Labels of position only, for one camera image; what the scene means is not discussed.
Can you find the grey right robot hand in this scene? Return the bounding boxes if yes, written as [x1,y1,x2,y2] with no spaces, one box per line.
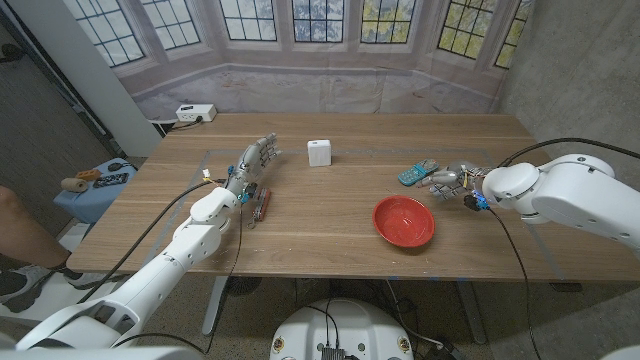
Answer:
[417,160,496,202]

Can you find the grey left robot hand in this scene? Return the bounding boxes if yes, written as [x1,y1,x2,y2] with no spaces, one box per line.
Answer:
[225,132,284,201]

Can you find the red bowl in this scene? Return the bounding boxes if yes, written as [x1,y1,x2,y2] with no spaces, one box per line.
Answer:
[371,195,437,249]

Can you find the teal mobile phone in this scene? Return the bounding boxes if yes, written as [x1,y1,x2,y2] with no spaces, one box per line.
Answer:
[397,158,440,187]

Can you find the red-brown folding multitool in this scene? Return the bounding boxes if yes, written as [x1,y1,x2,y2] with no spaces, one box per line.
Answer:
[252,187,273,229]

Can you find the white cube charger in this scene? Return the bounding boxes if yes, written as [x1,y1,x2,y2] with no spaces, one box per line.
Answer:
[307,139,333,168]

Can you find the white power strip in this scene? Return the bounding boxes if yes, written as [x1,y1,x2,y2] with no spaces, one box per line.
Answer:
[175,103,218,123]

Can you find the printed window backdrop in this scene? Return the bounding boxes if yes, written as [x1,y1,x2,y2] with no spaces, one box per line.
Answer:
[62,0,536,121]

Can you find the black round floor fan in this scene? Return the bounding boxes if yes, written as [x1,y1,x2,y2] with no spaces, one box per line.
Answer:
[227,276,264,297]

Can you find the black remote control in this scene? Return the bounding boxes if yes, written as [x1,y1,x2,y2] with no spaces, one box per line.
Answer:
[92,172,130,189]

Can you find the blue stool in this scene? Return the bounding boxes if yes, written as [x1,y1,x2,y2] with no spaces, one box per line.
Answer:
[53,157,139,225]

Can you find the brown twine roll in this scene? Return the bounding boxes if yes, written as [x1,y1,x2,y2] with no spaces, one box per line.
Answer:
[60,177,89,194]

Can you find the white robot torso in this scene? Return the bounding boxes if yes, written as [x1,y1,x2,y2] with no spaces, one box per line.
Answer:
[269,298,415,360]

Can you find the grey black sneaker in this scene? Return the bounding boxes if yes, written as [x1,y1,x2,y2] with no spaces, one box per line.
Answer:
[62,268,126,291]
[0,264,51,314]

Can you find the person's bare leg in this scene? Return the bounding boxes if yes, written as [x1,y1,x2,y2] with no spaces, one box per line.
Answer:
[0,185,69,271]

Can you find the white floor platform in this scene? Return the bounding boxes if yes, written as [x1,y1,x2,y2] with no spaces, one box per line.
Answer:
[0,222,136,322]

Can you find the thin black left wrist cable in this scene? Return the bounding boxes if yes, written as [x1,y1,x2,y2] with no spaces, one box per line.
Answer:
[112,199,246,354]

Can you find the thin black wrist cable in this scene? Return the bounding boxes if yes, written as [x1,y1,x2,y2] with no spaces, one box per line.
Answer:
[112,199,246,354]
[485,205,544,360]

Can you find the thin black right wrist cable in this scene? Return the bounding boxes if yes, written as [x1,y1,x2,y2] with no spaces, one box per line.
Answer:
[485,205,544,360]

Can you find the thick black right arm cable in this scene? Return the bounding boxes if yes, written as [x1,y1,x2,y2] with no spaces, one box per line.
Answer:
[497,137,640,169]

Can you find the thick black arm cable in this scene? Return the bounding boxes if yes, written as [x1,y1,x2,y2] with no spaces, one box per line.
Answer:
[77,178,224,304]
[497,137,640,169]

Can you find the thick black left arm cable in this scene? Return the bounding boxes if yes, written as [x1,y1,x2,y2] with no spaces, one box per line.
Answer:
[77,178,224,304]

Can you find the white cable under table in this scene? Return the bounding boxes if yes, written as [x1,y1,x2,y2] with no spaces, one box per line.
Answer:
[383,279,446,350]

